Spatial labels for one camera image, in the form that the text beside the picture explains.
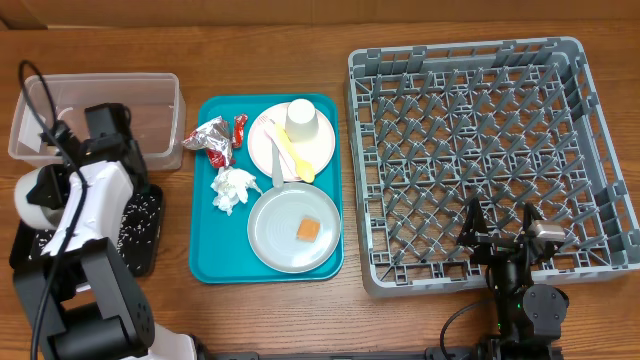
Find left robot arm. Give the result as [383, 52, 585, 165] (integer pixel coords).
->
[13, 103, 210, 359]

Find orange food cube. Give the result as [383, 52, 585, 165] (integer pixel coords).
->
[296, 217, 321, 242]

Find clear plastic bin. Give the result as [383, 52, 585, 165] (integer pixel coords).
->
[8, 73, 186, 171]

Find crumpled silver foil wrapper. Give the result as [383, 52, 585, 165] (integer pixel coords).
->
[182, 116, 234, 168]

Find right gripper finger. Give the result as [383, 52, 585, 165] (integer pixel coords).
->
[521, 202, 542, 234]
[456, 197, 489, 246]

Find pink plate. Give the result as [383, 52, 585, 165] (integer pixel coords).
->
[246, 99, 336, 177]

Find grey dishwasher rack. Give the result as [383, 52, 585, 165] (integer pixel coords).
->
[346, 37, 639, 297]

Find grey bowl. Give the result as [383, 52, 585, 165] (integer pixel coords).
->
[14, 167, 64, 230]

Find yellow plastic spoon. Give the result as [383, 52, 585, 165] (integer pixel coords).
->
[273, 123, 315, 183]

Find grey plate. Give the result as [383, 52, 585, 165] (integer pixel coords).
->
[247, 183, 342, 274]

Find red sauce packet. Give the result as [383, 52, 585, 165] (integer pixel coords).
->
[232, 114, 248, 149]

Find black waste tray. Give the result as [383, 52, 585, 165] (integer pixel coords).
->
[9, 184, 165, 277]

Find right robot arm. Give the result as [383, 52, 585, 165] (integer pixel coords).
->
[457, 198, 569, 359]

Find white paper cup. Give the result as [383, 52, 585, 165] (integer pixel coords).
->
[285, 99, 319, 142]

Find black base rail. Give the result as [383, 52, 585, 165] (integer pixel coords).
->
[199, 346, 565, 360]

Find crumpled white napkin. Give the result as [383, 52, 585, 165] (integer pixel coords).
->
[211, 166, 263, 216]

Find white rice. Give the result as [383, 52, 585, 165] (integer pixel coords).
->
[27, 192, 162, 261]

